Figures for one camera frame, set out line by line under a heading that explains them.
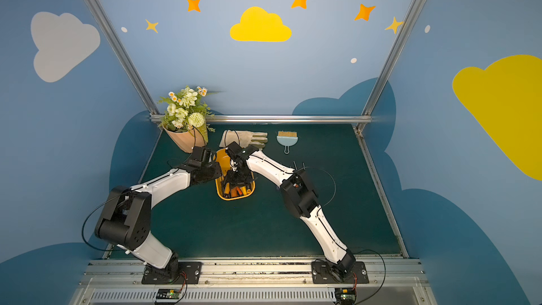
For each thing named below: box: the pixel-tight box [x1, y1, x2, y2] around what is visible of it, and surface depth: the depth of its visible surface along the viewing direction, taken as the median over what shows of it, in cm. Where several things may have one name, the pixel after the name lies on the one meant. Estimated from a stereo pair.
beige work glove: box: [218, 129, 269, 149], surface depth 118 cm
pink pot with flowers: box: [158, 86, 219, 154], surface depth 91 cm
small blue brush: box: [276, 130, 299, 155], surface depth 120 cm
